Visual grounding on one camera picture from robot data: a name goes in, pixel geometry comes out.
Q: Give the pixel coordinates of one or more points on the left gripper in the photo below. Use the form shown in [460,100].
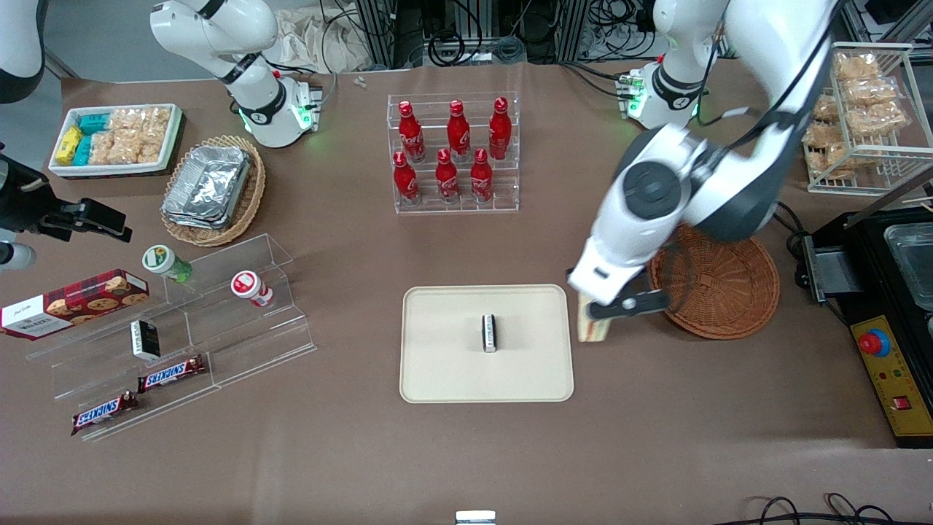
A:
[636,285]

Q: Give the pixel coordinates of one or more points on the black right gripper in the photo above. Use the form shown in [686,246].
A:
[23,201]

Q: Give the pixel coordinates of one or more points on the triangular sandwich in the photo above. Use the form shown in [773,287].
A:
[592,329]

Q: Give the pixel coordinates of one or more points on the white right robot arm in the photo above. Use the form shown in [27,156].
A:
[255,109]

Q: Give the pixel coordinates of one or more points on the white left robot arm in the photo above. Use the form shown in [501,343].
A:
[729,189]

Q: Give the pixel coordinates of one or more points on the brown wicker basket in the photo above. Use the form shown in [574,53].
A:
[729,292]

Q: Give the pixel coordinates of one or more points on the light oval wicker basket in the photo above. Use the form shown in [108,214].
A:
[251,197]

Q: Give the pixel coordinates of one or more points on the beige plastic tray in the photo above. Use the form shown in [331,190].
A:
[444,364]

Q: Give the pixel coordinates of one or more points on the white plastic bin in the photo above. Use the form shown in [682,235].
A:
[62,169]

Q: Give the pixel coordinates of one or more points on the green white drink bottle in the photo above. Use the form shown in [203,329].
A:
[164,262]

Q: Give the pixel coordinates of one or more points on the teal snack pack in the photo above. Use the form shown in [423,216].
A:
[82,151]
[93,123]

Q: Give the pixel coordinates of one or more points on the clear rice cracker bag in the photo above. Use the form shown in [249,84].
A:
[120,149]
[157,120]
[153,148]
[125,120]

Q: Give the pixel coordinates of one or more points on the yellow snack pack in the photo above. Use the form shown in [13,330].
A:
[68,146]

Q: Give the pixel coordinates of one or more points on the red tartan cookie box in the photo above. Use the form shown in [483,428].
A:
[73,302]

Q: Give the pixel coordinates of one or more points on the small black white box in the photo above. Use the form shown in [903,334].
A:
[146,340]
[490,334]

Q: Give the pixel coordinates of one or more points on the red white drink bottle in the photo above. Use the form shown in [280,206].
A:
[249,286]

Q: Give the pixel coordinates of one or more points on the brown Snickers bar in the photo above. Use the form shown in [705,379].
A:
[104,413]
[171,374]

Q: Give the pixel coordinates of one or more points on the clear acrylic bottle rack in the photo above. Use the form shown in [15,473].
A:
[503,197]

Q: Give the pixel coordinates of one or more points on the clear acrylic step shelf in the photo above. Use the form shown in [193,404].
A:
[248,343]

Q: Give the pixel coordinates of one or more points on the red cola bottle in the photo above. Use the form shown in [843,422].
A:
[405,182]
[458,135]
[500,131]
[482,179]
[410,135]
[447,179]

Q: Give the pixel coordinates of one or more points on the black appliance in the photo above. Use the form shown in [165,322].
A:
[871,248]

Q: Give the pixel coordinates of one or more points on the red emergency stop button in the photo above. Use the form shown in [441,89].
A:
[875,343]

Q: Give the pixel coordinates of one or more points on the clear fried snack bag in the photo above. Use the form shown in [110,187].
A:
[878,119]
[825,108]
[856,67]
[837,159]
[822,135]
[871,92]

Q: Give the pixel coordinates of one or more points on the yellow black control box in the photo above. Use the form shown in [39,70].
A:
[893,386]

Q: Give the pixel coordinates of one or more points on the small silver white device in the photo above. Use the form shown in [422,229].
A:
[475,518]

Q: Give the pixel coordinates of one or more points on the beige crumpled cloth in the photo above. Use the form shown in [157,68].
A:
[313,44]

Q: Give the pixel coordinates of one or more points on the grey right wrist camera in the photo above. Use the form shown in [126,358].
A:
[14,256]

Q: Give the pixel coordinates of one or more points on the aluminium frame post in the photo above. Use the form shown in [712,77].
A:
[383,33]

